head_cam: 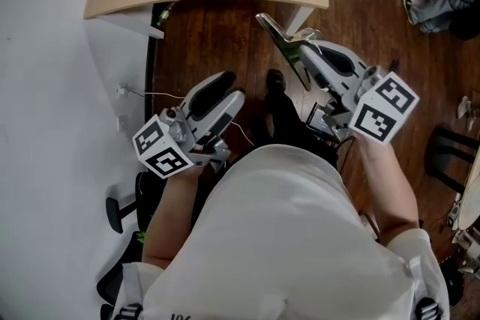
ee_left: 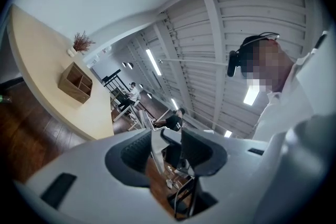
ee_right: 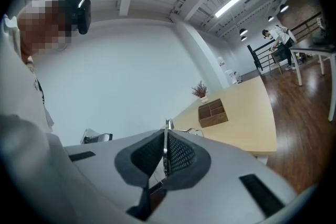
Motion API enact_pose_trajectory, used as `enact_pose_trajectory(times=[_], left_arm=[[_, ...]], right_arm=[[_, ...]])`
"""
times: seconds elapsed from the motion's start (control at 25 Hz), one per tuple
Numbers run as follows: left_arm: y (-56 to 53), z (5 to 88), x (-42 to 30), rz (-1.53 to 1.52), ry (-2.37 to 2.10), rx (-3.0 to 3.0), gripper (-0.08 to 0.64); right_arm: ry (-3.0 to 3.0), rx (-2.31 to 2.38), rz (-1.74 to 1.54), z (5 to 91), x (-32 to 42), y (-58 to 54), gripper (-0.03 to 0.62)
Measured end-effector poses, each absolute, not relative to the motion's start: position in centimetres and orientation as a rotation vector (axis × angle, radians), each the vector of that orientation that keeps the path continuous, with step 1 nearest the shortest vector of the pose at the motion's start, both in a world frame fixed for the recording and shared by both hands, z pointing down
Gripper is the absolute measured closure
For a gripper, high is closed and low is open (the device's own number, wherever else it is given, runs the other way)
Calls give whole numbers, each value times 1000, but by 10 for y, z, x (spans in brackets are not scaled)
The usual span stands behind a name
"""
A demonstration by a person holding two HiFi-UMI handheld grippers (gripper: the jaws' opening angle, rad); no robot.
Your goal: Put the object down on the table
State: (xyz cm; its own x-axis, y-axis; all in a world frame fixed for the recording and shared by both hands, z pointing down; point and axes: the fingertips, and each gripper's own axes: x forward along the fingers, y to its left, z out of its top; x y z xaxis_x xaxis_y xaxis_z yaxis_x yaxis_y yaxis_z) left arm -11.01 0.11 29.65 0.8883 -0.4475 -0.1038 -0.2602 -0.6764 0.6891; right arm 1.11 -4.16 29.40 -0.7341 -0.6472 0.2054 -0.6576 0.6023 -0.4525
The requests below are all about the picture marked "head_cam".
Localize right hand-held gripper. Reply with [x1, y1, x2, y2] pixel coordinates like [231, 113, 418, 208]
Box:
[298, 39, 420, 145]

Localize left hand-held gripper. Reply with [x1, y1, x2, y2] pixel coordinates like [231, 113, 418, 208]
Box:
[133, 70, 247, 180]

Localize person's right forearm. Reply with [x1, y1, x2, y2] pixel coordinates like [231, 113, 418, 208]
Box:
[355, 136, 420, 237]

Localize person's left forearm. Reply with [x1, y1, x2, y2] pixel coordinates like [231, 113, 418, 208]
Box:
[142, 164, 211, 267]

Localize person's left black shoe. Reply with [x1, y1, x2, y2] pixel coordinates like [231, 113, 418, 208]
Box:
[249, 115, 272, 147]

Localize person's black shoe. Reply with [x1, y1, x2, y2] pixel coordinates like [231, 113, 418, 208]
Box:
[265, 69, 287, 97]
[249, 115, 272, 147]

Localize person's right black shoe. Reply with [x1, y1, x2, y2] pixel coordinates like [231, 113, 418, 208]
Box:
[265, 69, 287, 97]

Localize small black screen device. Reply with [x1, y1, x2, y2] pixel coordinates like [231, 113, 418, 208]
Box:
[305, 103, 338, 142]

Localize person's black trousers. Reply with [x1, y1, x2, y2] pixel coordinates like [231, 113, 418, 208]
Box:
[249, 91, 341, 172]

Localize dark green bottle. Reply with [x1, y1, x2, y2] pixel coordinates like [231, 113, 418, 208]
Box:
[157, 1, 177, 26]

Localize black bag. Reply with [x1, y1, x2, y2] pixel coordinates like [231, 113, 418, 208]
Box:
[448, 3, 480, 41]

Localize pale slipper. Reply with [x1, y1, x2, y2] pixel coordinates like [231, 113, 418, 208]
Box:
[457, 95, 470, 120]
[466, 106, 479, 132]

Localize black stool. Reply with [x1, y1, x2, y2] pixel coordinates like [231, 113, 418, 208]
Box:
[427, 125, 480, 196]

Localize person's white shirt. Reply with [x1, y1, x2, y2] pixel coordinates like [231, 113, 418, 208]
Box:
[115, 144, 451, 320]

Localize black office chair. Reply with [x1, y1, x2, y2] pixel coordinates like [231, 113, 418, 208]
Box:
[96, 171, 162, 316]

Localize pale rounded table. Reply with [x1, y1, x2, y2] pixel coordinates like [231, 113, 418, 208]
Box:
[449, 144, 480, 237]

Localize black strap buckle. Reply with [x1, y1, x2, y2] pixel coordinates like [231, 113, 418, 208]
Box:
[112, 303, 146, 320]
[414, 295, 440, 320]

